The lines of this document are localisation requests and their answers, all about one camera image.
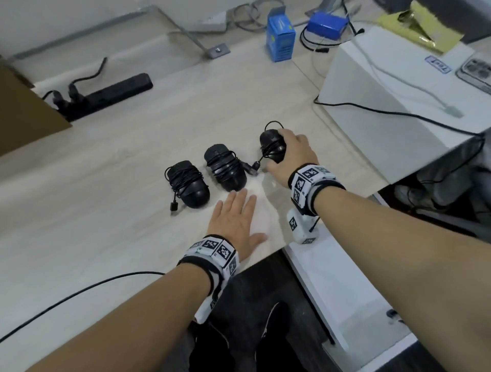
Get person's right forearm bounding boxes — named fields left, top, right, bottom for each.
left=314, top=185, right=491, bottom=372

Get person's left hand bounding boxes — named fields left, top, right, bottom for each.
left=209, top=188, right=268, bottom=263

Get black plug cables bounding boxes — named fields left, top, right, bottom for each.
left=41, top=57, right=109, bottom=112

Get blue cardboard box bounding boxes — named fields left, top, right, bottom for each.
left=266, top=6, right=297, bottom=63

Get black battery cable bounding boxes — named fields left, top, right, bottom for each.
left=299, top=22, right=366, bottom=53

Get thin white cable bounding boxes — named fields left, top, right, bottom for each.
left=346, top=18, right=465, bottom=119

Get large white box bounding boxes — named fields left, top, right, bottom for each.
left=318, top=26, right=491, bottom=185

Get wrist camera marker band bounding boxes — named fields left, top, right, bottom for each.
left=177, top=234, right=241, bottom=325
left=286, top=164, right=347, bottom=245

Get black power strip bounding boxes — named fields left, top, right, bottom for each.
left=58, top=73, right=153, bottom=123

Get white cabinet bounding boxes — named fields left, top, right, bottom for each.
left=283, top=192, right=419, bottom=372

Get person's black trousers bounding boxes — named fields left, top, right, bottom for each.
left=187, top=249, right=339, bottom=372

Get yellow paper packet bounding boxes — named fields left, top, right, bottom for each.
left=376, top=0, right=465, bottom=54

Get blue-bordered white label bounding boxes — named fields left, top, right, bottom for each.
left=424, top=55, right=453, bottom=75

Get blue battery pack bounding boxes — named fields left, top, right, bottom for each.
left=306, top=11, right=349, bottom=41

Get grey cable bundle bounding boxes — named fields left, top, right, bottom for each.
left=229, top=0, right=287, bottom=32

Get person's right hand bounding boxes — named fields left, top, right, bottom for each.
left=266, top=128, right=320, bottom=189

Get long black cable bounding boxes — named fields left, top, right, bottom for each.
left=313, top=95, right=487, bottom=181

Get grey metal bracket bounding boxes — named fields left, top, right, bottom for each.
left=147, top=5, right=231, bottom=60

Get thin black cable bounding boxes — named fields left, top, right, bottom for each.
left=0, top=271, right=166, bottom=344

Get right wrist camera marker band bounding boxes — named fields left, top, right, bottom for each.
left=286, top=164, right=347, bottom=245

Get black mouse with cable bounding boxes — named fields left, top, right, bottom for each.
left=251, top=121, right=288, bottom=177
left=203, top=144, right=259, bottom=192
left=164, top=160, right=211, bottom=212

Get person's left forearm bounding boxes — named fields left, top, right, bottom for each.
left=26, top=262, right=214, bottom=372

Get brown cardboard box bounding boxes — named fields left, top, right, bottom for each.
left=0, top=57, right=73, bottom=157

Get left wrist camera marker band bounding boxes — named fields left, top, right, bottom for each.
left=177, top=234, right=241, bottom=325

